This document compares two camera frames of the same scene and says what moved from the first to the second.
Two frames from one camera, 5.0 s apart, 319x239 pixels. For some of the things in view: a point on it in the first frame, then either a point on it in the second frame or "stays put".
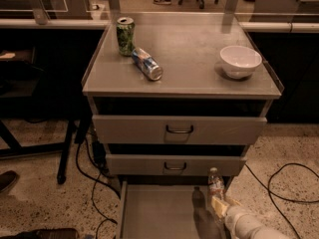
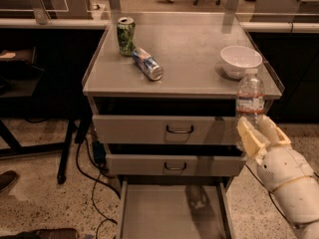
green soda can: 126,32 stays put
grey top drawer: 174,129 stays put
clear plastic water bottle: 215,182 -> 250,98
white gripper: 237,217 -> 281,169
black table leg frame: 16,148 stays put
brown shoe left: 7,178 stays put
